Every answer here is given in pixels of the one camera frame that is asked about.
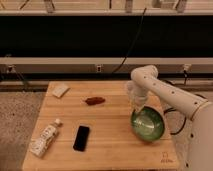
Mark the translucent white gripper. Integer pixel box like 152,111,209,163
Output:
132,87,148,115

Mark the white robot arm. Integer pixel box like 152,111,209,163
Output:
127,65,213,171

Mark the clear plastic cup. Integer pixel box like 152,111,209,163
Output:
125,81,133,101

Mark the brown sausage-shaped object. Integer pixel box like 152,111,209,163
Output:
85,97,105,106

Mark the wooden table board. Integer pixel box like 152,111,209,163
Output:
22,81,179,171

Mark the black smartphone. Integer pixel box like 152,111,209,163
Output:
73,126,90,152

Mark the white sponge block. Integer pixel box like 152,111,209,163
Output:
52,84,69,98

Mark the black hanging cable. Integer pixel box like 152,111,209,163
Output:
111,7,148,74

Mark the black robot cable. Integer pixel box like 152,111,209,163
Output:
161,79,208,136

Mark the grey wall rail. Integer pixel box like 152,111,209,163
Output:
0,57,213,74

